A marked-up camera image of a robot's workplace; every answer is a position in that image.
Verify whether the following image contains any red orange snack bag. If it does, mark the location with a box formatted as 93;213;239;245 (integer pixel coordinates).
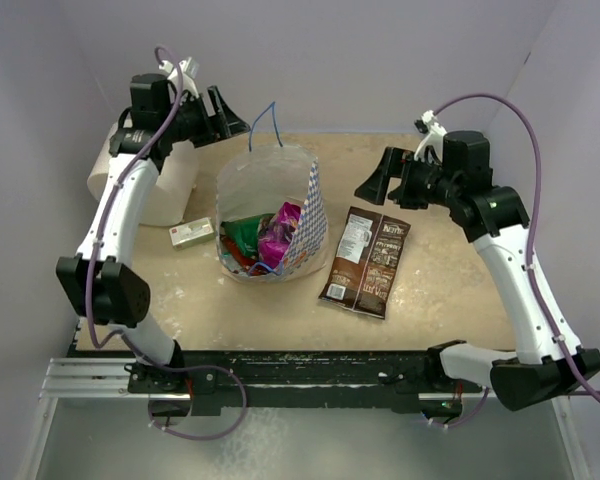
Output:
221;236;255;270

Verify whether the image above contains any small green white box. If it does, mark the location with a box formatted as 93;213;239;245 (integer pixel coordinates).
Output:
169;217;215;250

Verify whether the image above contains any white paper towel roll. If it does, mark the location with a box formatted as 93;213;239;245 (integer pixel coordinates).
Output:
87;122;200;227

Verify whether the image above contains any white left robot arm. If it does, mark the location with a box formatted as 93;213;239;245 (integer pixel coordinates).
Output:
56;73;250;392

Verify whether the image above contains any blue checkered paper bag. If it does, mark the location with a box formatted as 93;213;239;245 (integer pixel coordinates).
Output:
215;130;329;284

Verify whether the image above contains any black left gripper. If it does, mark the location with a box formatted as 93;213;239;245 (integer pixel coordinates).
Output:
162;87;250;149

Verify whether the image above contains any green chips bag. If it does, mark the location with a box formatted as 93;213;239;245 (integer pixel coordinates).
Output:
221;213;273;258

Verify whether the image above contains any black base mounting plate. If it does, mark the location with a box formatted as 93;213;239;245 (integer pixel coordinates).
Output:
124;350;481;416

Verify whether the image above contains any brown chips bag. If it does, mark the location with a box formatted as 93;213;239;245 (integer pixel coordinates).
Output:
319;207;411;320

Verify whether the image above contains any aluminium rail frame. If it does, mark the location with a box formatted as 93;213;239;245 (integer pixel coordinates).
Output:
19;132;591;480

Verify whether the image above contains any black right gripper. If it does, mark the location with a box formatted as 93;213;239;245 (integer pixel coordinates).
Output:
356;145;461;210

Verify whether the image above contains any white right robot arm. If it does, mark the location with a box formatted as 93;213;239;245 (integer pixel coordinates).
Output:
355;130;600;411

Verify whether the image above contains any magenta snack bag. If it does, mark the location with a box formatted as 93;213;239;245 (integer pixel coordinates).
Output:
258;202;301;269

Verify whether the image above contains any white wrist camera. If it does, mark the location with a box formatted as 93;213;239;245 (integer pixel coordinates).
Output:
159;57;199;98
414;110;447;163

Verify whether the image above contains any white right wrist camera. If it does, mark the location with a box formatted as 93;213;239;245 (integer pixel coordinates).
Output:
414;110;447;163

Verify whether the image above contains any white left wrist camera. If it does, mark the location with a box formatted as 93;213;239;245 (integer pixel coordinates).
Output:
159;57;199;98

